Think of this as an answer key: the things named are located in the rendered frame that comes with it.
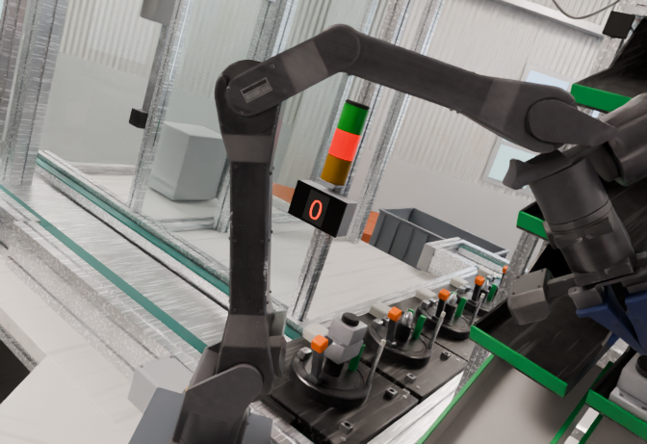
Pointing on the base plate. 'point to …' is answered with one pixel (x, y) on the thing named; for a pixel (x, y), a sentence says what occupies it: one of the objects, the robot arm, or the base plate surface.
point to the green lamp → (352, 118)
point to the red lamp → (344, 144)
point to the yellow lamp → (336, 169)
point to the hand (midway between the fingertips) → (631, 321)
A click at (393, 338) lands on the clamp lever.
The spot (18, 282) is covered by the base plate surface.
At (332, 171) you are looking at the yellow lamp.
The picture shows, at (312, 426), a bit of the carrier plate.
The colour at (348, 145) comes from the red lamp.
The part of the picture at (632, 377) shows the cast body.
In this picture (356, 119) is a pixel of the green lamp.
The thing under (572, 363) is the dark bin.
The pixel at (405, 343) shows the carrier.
